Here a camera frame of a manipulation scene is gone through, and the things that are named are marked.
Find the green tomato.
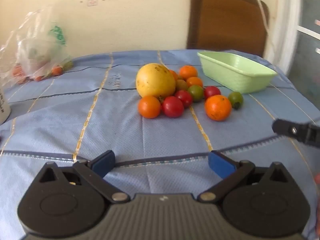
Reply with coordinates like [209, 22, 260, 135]
[228, 92, 244, 110]
[188, 85, 204, 102]

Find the red tomato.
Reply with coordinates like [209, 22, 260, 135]
[175, 90, 193, 108]
[204, 86, 221, 100]
[162, 96, 184, 118]

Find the red tomato front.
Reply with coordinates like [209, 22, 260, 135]
[162, 96, 184, 118]

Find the small orange mandarin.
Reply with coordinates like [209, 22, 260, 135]
[186, 76, 203, 87]

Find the large yellow grapefruit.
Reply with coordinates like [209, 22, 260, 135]
[136, 63, 176, 99]

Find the orange mandarin back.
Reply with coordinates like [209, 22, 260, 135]
[178, 65, 198, 80]

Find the person's right hand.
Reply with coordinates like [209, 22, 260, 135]
[314, 173, 320, 236]

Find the blue checked tablecloth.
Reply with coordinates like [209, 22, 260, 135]
[1, 50, 319, 239]

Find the green plastic basket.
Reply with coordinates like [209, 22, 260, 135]
[197, 51, 278, 94]

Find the brown kiwi fruit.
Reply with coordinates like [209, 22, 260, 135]
[176, 79, 189, 91]

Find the orange fruit in bag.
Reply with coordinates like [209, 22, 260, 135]
[51, 66, 63, 76]

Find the clear plastic bag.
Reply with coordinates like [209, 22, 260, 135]
[1, 6, 73, 88]

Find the white door frame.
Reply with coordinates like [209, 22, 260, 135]
[265, 0, 302, 75]

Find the white power cable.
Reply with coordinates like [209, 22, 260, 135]
[249, 0, 271, 34]

